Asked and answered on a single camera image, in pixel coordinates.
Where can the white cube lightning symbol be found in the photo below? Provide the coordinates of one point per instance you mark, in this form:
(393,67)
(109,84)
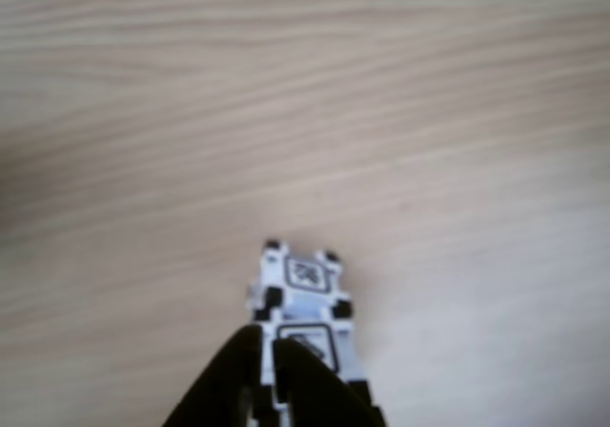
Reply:
(350,355)

